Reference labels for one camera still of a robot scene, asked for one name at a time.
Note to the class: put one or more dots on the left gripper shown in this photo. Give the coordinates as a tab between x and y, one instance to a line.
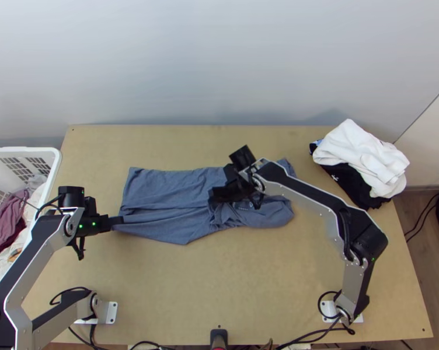
100	224

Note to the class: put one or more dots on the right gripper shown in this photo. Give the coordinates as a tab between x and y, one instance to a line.
243	185

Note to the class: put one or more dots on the blue t-shirt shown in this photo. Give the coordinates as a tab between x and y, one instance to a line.
168	200

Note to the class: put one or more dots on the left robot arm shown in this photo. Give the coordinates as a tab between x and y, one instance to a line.
40	237

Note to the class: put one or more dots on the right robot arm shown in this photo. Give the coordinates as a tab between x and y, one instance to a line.
314	197

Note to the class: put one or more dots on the white laundry basket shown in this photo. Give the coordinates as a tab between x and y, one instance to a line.
40	155

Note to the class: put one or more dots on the heap of clothes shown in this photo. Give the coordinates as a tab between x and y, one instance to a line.
4	222

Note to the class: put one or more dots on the pile of folded clothes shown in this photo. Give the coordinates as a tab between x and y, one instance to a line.
361	156

